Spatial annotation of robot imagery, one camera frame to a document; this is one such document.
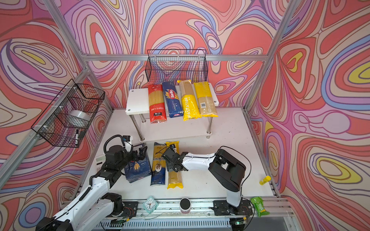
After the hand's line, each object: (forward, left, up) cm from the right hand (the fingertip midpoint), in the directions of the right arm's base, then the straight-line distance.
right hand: (175, 167), depth 89 cm
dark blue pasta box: (-4, +21, +8) cm, 23 cm away
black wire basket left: (+13, +56, +31) cm, 65 cm away
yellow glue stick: (-12, -50, +8) cm, 52 cm away
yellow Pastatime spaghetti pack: (-8, 0, +3) cm, 8 cm away
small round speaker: (-22, -6, +6) cm, 24 cm away
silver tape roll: (+16, +47, +34) cm, 60 cm away
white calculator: (+4, +47, +4) cm, 47 cm away
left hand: (+7, +19, +14) cm, 25 cm away
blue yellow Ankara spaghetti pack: (0, +10, +4) cm, 10 cm away
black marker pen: (+7, +48, +28) cm, 56 cm away
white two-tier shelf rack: (+18, +17, +36) cm, 44 cm away
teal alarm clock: (-21, +12, +3) cm, 24 cm away
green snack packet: (-20, -45, -1) cm, 50 cm away
